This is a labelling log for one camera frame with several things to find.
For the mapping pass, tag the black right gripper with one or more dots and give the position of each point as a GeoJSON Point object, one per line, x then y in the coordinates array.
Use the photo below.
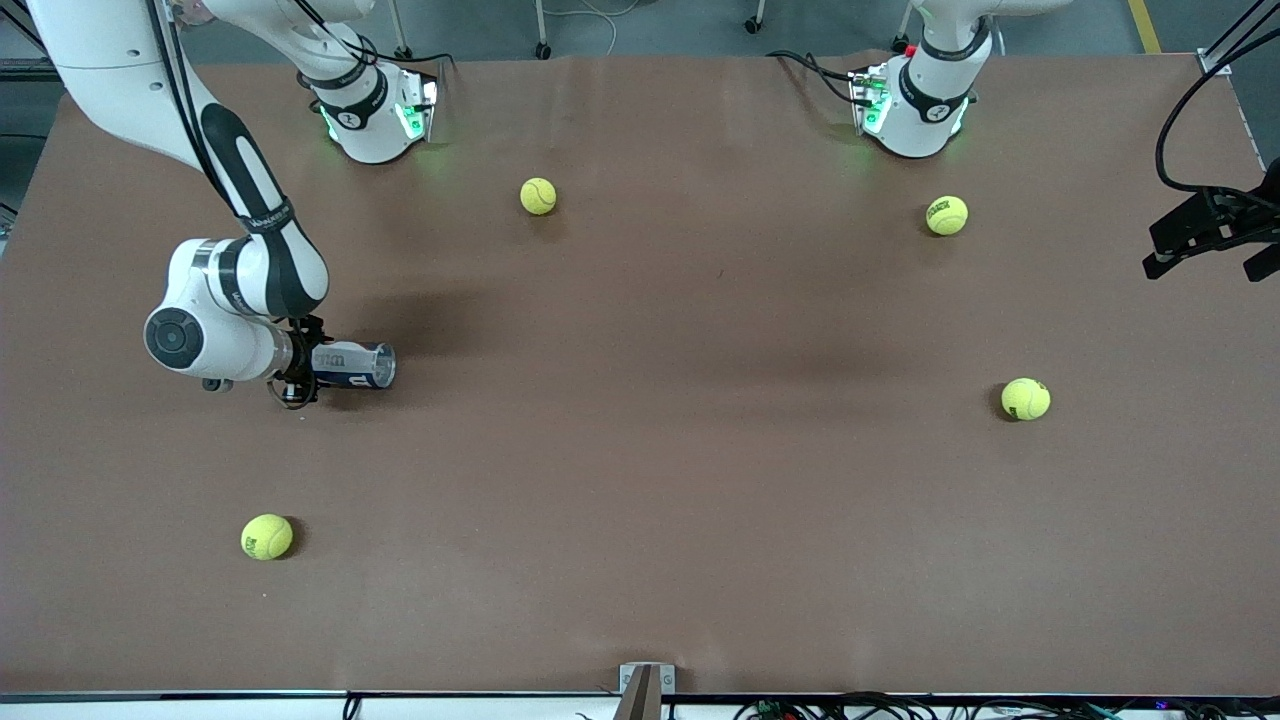
{"type": "Point", "coordinates": [303, 361]}

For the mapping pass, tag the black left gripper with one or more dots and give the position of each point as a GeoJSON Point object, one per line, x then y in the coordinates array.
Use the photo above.
{"type": "Point", "coordinates": [1232, 214]}

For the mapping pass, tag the clear tennis ball can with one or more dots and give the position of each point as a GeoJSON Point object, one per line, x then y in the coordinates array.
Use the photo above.
{"type": "Point", "coordinates": [360, 365]}

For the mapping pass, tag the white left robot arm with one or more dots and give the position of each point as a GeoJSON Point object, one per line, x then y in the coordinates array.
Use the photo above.
{"type": "Point", "coordinates": [920, 120]}

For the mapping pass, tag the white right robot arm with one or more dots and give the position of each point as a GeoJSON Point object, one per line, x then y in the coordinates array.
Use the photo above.
{"type": "Point", "coordinates": [120, 70]}

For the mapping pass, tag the yellow tennis ball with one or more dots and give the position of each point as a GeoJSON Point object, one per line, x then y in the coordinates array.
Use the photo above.
{"type": "Point", "coordinates": [538, 196]}
{"type": "Point", "coordinates": [946, 215]}
{"type": "Point", "coordinates": [267, 537]}
{"type": "Point", "coordinates": [1026, 399]}

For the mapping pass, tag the furniture leg with caster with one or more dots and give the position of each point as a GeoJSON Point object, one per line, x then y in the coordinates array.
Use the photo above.
{"type": "Point", "coordinates": [543, 48]}
{"type": "Point", "coordinates": [401, 46]}
{"type": "Point", "coordinates": [755, 22]}

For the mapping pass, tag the brown table cover sheet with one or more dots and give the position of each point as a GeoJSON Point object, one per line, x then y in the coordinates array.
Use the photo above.
{"type": "Point", "coordinates": [640, 560]}

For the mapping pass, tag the grey metal camera mount bracket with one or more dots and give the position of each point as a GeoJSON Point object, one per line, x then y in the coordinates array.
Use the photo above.
{"type": "Point", "coordinates": [645, 685]}

